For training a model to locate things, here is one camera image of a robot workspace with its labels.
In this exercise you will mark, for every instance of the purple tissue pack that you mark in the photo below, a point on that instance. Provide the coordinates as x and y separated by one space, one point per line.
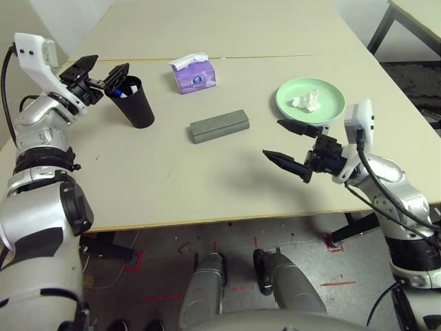
198 77

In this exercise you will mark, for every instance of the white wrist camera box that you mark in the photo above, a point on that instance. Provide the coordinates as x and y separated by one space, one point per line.
361 124
38 65

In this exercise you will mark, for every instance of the grey glasses case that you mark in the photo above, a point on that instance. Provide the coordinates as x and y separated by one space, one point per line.
220 125

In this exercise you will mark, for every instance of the grey robot right leg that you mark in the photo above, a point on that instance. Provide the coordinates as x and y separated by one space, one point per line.
293 286

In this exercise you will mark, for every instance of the grey robot torso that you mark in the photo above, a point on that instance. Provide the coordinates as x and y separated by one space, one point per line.
275 322

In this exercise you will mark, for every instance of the light blue plate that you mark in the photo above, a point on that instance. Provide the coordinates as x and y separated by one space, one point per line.
310 123

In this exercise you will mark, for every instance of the grey robot leg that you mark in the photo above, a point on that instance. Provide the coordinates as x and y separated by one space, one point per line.
206 286
293 286

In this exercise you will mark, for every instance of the short blue marker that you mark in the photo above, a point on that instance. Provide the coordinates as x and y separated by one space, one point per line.
119 93

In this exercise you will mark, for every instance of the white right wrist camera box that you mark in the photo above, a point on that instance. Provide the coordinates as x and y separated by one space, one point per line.
361 124

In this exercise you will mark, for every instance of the white tissue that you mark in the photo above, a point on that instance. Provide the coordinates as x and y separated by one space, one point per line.
308 101

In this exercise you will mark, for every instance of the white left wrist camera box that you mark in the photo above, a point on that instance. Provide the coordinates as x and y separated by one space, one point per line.
38 65

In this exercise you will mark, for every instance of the black shoe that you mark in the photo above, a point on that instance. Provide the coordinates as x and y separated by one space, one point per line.
155 325
119 325

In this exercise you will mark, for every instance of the light green plate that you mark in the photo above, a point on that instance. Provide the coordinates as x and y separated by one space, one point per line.
330 94

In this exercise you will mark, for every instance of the black plastic cup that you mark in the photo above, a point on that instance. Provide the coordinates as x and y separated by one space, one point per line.
138 107

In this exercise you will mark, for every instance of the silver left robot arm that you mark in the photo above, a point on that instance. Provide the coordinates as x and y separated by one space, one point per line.
38 193

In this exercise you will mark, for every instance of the black table foot bar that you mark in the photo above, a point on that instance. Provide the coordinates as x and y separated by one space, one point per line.
355 227
107 250

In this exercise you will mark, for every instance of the grey robot left leg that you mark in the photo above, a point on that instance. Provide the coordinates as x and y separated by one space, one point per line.
206 286

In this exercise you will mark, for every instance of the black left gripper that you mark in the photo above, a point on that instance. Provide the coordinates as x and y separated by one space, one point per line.
81 88

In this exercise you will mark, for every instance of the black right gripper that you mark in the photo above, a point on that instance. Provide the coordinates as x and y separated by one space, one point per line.
325 155

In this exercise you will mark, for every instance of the side table black frame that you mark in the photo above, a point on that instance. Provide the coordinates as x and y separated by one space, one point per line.
396 20

